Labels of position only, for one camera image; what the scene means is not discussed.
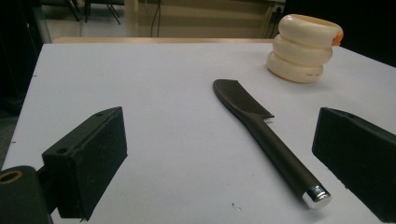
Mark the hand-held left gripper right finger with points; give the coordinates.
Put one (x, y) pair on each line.
(358, 155)

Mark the dark grey spatula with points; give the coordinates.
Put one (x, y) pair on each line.
(267, 140)

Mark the cream ringed utensil holder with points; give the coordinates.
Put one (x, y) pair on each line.
(303, 49)

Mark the black stand legs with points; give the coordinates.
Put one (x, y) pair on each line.
(93, 11)

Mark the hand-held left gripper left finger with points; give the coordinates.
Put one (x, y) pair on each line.
(93, 161)

